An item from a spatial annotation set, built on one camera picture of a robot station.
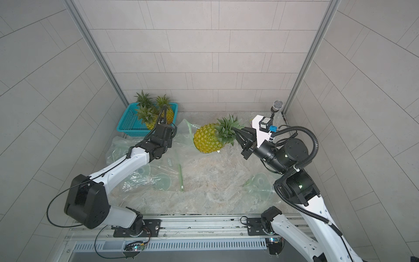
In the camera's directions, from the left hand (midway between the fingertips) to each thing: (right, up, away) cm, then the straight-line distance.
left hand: (166, 133), depth 87 cm
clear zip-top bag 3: (-1, -21, -2) cm, 21 cm away
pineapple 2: (-10, +10, +2) cm, 15 cm away
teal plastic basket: (-23, +5, +9) cm, 25 cm away
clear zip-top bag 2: (-30, -9, +8) cm, 32 cm away
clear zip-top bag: (+49, -27, -6) cm, 56 cm away
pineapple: (-14, +17, +6) cm, 23 cm away
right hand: (+33, +3, -36) cm, 49 cm away
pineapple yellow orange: (-4, +11, +15) cm, 19 cm away
